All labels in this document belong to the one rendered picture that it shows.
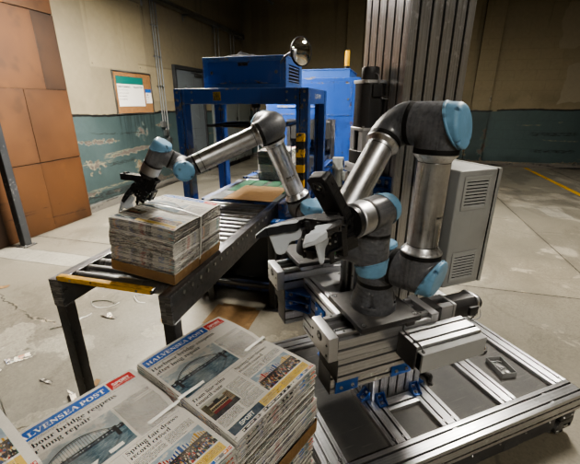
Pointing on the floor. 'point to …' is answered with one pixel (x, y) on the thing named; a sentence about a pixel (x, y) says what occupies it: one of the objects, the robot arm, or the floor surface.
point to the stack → (190, 407)
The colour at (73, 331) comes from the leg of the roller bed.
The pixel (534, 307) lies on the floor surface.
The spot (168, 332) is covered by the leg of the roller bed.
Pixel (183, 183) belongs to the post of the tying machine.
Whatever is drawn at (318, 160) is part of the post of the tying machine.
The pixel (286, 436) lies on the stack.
